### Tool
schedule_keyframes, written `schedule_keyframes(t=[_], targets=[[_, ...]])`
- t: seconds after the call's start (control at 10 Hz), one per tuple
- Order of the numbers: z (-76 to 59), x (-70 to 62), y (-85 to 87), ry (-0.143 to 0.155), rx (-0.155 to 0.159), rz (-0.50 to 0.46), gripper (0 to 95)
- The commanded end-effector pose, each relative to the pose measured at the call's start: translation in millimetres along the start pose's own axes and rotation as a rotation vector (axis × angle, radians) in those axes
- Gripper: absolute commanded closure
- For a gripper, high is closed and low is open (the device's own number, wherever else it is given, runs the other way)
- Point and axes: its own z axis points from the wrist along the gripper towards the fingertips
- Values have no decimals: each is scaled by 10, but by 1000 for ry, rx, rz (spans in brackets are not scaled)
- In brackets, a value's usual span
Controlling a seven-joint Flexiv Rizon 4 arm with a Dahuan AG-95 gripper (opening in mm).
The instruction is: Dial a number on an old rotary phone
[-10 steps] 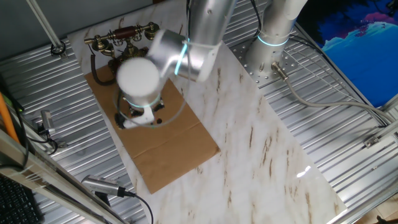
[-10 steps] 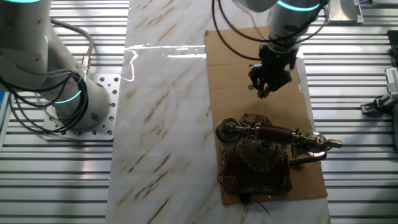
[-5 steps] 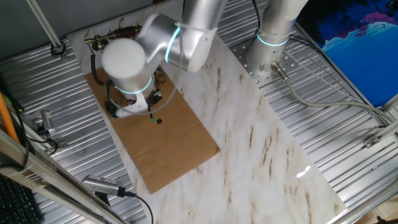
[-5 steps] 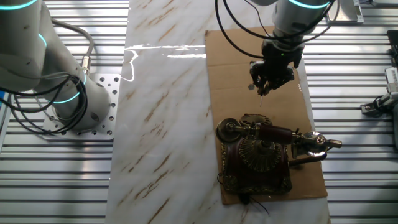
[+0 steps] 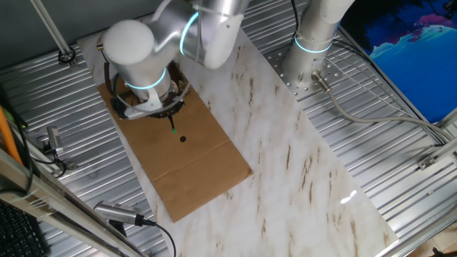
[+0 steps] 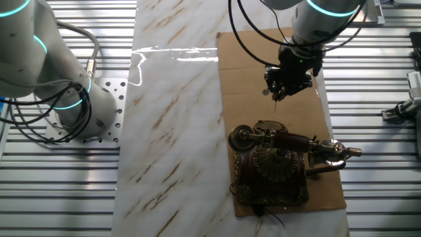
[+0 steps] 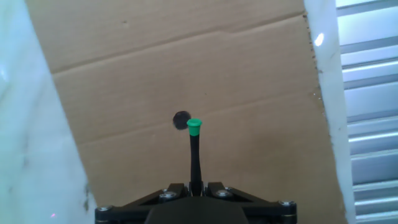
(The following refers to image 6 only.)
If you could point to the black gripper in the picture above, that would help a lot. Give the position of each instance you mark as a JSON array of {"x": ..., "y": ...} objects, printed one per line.
[{"x": 296, "y": 67}]

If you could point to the black screwdriver green cap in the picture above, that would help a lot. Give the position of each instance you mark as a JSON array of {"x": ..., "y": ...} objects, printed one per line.
[{"x": 275, "y": 104}]

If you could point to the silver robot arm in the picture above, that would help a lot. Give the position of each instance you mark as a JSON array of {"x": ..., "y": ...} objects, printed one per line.
[{"x": 49, "y": 66}]

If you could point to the brown cardboard sheet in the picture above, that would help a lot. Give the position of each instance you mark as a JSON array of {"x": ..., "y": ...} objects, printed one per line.
[
  {"x": 171, "y": 131},
  {"x": 243, "y": 108}
]

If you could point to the silver ribbed camera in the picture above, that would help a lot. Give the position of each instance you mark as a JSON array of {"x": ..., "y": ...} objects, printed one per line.
[{"x": 415, "y": 84}]

